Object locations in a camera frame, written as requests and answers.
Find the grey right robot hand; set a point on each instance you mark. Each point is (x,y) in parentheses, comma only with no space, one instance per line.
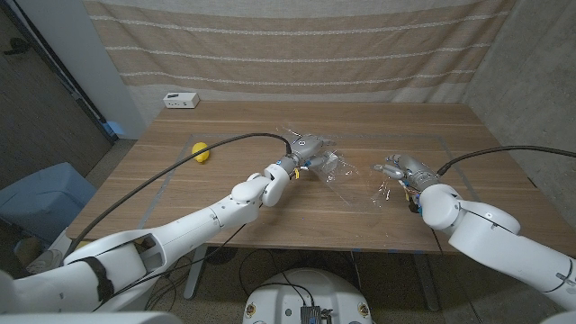
(414,168)

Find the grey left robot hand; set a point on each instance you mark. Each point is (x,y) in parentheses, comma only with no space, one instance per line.
(308,145)

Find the clear cellophane sheet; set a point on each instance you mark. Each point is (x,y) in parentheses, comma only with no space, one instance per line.
(355,189)

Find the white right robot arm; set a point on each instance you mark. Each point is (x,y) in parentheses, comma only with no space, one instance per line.
(495,243)

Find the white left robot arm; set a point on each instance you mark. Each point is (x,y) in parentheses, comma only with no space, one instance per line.
(202,225)

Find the yellow lemon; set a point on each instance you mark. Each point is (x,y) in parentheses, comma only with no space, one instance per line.
(200,153)

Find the beige striped backdrop cloth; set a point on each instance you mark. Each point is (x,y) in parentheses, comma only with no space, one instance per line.
(292,45)

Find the white power strip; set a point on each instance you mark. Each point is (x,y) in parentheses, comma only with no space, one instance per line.
(181,100)

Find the dark round grille disc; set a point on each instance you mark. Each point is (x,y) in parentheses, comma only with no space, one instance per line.
(222,255)

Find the white robot torso base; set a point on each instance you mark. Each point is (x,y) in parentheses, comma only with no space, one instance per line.
(279,301)

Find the grey electronics module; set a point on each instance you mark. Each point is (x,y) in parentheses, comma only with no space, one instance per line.
(310,316)

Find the small light blue object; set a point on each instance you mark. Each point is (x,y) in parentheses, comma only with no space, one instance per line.
(116,129)

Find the white floor mat yellow print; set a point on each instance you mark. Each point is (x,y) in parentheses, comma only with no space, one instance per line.
(60,240)

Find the blue-grey storage bin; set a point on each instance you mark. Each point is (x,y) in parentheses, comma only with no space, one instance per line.
(40,198)

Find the white robot chest plate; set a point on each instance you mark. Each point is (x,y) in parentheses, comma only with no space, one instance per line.
(90,319)

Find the white sneaker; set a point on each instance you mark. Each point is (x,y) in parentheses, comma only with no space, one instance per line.
(45,262)

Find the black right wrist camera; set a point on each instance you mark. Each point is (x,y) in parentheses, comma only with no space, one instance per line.
(414,207)

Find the black door frame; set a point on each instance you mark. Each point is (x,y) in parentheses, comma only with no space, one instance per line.
(74,87)

